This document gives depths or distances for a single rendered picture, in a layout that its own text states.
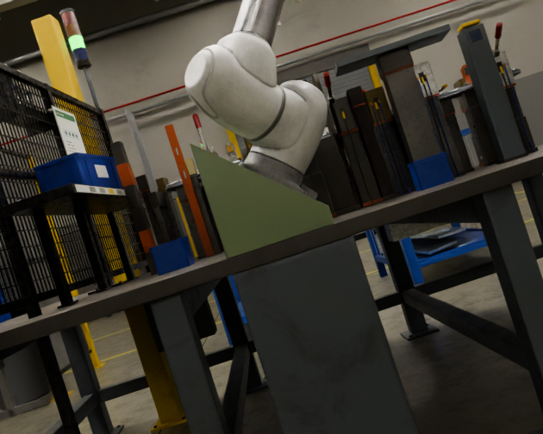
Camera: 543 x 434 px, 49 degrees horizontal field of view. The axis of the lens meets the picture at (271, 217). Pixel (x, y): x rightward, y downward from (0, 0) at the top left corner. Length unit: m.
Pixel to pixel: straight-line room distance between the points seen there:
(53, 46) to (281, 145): 1.79
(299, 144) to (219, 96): 0.25
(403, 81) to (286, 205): 0.73
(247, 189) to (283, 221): 0.11
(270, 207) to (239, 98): 0.26
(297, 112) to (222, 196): 0.28
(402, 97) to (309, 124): 0.54
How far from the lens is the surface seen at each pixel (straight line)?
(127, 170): 2.20
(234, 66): 1.38
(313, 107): 1.51
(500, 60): 2.23
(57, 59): 3.04
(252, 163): 1.49
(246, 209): 1.41
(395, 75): 1.98
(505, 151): 2.02
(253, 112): 1.40
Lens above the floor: 0.75
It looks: level
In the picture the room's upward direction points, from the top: 18 degrees counter-clockwise
